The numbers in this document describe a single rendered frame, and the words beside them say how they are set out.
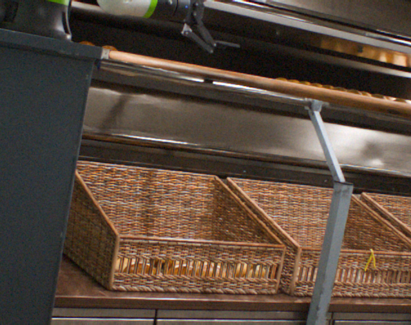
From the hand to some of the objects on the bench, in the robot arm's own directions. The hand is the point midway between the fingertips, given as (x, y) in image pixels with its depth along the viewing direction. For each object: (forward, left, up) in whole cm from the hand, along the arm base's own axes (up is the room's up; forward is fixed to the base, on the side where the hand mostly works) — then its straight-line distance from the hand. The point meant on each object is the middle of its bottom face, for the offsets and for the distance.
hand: (238, 19), depth 214 cm
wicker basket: (+65, +28, -76) cm, 104 cm away
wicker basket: (+6, +29, -76) cm, 82 cm away
